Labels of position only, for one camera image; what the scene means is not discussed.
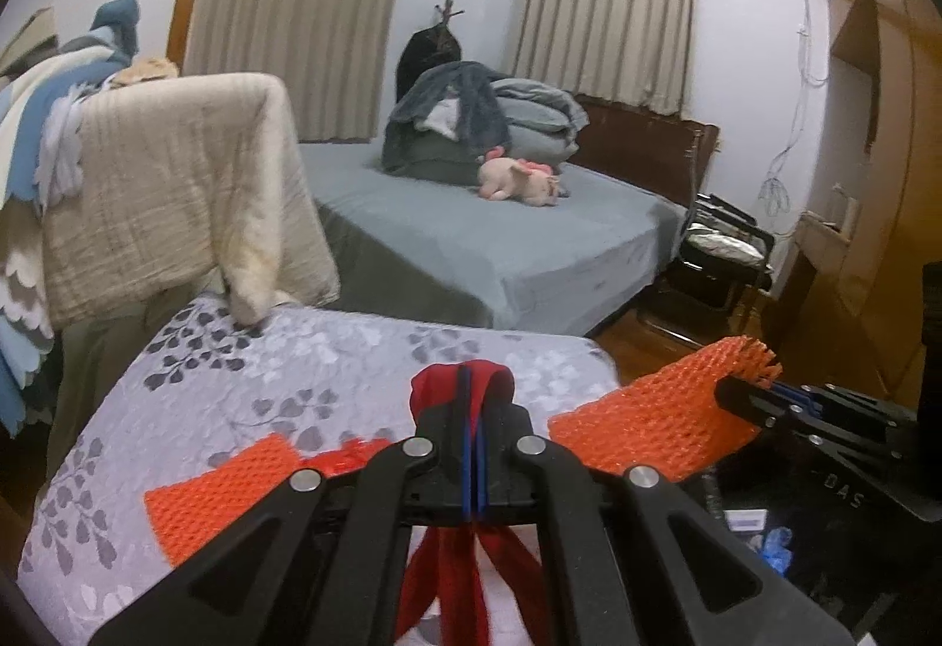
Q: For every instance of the wooden wardrobe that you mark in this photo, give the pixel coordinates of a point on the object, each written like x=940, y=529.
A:
x=898, y=175

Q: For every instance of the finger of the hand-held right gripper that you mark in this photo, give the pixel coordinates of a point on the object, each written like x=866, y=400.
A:
x=743, y=390
x=780, y=425

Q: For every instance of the black jacket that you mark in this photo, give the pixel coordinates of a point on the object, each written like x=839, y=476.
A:
x=419, y=64

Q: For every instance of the narrow beige curtain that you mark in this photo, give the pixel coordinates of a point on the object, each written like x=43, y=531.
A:
x=603, y=28

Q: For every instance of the wooden dresser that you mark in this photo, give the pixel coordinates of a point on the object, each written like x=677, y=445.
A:
x=824, y=241

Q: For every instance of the pink plush toy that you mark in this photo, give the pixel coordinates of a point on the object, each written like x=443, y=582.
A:
x=508, y=178

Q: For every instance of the beige cloth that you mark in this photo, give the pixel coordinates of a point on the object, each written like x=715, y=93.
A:
x=29, y=39

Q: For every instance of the olive cloth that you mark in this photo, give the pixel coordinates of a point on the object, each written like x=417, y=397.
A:
x=103, y=359

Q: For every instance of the dark wooden headboard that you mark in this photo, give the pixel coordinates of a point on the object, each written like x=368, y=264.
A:
x=640, y=138

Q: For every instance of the blue and white scalloped cloth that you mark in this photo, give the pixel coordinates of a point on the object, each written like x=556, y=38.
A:
x=22, y=293

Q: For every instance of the folded light grey blanket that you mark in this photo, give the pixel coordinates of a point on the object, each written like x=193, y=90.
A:
x=537, y=101

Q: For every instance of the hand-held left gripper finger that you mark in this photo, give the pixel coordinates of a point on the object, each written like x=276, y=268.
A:
x=482, y=469
x=463, y=469

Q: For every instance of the blue mesh ball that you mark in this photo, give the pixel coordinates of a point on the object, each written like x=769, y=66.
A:
x=778, y=547

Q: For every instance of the wide beige curtain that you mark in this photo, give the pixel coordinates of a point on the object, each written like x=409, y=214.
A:
x=294, y=13

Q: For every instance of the bed with grey sheet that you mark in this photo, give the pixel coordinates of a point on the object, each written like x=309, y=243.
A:
x=441, y=241

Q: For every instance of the tan crumpled cloth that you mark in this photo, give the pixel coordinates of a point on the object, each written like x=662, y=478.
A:
x=147, y=72

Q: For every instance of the dark grey fleece blanket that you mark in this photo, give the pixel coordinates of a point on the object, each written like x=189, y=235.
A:
x=419, y=109

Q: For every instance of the white chair cushion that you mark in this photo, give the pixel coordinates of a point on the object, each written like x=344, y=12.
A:
x=725, y=246

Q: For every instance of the beige quilt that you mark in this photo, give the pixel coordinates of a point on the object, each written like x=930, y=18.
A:
x=169, y=175

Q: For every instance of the red wrapper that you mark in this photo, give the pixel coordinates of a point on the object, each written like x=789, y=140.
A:
x=346, y=458

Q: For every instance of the black metal chair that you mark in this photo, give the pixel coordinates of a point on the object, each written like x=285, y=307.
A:
x=706, y=285

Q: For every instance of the grey pillow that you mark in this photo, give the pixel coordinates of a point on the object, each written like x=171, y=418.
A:
x=541, y=145

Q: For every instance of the orange foam net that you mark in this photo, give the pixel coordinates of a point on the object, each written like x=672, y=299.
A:
x=213, y=499
x=647, y=425

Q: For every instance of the red cloth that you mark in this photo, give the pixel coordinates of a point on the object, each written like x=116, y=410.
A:
x=489, y=385

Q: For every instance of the grey floral quilt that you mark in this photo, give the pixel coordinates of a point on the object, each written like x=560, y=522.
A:
x=331, y=366

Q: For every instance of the wooden coat rack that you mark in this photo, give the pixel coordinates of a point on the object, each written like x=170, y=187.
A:
x=447, y=17

